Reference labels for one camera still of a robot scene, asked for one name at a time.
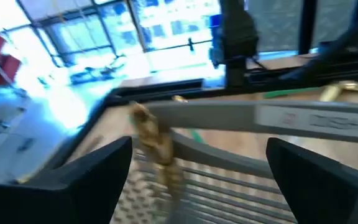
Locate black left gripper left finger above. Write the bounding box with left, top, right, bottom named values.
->
left=0, top=136, right=134, bottom=224

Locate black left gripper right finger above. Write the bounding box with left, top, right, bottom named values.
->
left=265, top=137, right=358, bottom=224

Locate grey plastic cutlery basket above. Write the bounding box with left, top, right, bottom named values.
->
left=109, top=98, right=358, bottom=224

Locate red storage bin rack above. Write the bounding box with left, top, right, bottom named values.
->
left=0, top=17, right=22, bottom=86

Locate blue storage bin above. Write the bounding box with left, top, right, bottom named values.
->
left=209, top=14, right=224, bottom=65

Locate gold spoon cream handle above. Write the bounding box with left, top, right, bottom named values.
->
left=319, top=80, right=358, bottom=103

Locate green-handled utensil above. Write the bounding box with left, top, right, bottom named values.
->
left=263, top=86, right=322, bottom=100

